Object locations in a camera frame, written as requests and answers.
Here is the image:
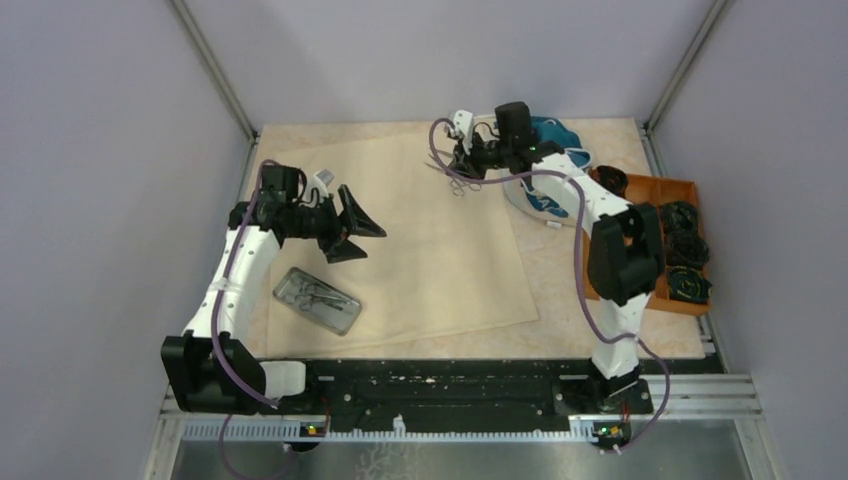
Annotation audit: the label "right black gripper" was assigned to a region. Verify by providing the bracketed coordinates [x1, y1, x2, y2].
[445, 130, 511, 186]

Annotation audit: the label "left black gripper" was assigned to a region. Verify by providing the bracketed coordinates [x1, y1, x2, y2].
[287, 184, 386, 262]

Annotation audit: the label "steel surgical forceps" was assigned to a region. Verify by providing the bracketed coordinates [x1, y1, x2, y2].
[446, 177, 482, 197]

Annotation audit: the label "metal instrument tray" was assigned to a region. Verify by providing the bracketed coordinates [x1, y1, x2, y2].
[271, 267, 363, 336]

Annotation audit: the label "beige cloth drape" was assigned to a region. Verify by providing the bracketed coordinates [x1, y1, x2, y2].
[255, 133, 539, 358]

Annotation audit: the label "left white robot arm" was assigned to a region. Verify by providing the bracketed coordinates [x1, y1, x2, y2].
[160, 160, 387, 415]

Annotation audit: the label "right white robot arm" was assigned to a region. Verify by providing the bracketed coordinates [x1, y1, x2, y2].
[431, 102, 665, 412]

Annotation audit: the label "blue and beige cloth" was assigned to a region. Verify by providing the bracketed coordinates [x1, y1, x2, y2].
[503, 116, 593, 221]

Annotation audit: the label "steel scissors in tray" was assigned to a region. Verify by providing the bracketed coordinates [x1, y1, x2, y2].
[282, 282, 354, 312]

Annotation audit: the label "steel probe on drape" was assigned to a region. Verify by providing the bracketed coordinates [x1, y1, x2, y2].
[424, 150, 456, 183]

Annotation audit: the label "black rolled item top-left compartment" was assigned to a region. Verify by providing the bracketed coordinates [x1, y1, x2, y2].
[589, 165, 629, 198]

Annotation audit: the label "orange compartment tray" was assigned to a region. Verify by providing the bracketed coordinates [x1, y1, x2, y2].
[590, 166, 712, 316]

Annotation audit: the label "black green rolled item upper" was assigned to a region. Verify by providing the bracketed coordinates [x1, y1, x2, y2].
[658, 200, 699, 234]

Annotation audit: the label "black green rolled item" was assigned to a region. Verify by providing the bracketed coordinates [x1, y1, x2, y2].
[666, 266, 713, 305]
[658, 200, 699, 234]

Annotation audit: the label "black rolled item middle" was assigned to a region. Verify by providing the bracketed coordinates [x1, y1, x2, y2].
[665, 231, 710, 270]

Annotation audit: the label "black green rolled item lower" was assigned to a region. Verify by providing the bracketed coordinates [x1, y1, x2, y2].
[666, 266, 713, 305]

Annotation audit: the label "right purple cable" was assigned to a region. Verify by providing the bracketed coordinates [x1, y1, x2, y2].
[427, 117, 672, 455]

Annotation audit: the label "purple cable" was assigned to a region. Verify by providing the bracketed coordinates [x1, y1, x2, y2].
[210, 158, 309, 480]
[427, 117, 672, 455]

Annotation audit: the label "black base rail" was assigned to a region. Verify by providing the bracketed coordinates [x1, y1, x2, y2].
[197, 357, 723, 439]

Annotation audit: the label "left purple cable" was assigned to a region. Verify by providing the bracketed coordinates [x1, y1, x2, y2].
[210, 158, 309, 480]

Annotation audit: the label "aluminium frame rail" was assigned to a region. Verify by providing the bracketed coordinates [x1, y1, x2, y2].
[160, 374, 763, 443]

